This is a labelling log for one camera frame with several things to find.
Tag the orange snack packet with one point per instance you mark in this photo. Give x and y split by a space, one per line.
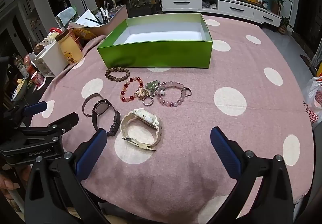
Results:
84 34

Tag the yellow bear bottle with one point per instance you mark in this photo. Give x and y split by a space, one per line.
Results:
70 50

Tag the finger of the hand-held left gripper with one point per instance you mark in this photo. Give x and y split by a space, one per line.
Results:
35 109
65 123

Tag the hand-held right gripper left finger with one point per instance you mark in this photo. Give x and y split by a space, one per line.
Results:
93 153

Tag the cream white wristwatch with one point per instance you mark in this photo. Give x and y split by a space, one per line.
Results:
151 119

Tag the green cardboard box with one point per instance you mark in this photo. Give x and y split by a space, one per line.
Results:
156 52

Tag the person's left hand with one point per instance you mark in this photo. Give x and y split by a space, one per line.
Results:
5 185

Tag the black wristwatch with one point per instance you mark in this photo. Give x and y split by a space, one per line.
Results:
114 123

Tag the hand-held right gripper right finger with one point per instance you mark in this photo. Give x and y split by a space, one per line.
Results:
225 153

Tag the small alarm clock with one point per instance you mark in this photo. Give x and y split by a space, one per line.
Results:
265 4

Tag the pink pen holder box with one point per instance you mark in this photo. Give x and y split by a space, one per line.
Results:
118 16

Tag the white plastic shopping bag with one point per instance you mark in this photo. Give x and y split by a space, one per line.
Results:
312 98

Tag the small potted floor plant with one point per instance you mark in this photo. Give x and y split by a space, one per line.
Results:
284 26

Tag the white television cabinet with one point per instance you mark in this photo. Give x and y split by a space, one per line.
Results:
181 3

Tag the potted plant in brown pot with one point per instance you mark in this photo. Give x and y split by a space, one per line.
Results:
276 5

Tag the potted plant in black planter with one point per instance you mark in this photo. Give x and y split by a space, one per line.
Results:
143 0

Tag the pink polka dot tablecloth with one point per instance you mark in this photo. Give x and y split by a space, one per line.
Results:
226 75

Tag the white plastic basket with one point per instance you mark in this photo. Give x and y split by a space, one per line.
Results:
54 60

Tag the mesh band wristwatch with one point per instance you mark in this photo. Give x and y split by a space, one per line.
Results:
85 107

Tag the grey green cloth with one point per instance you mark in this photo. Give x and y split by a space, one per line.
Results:
65 15

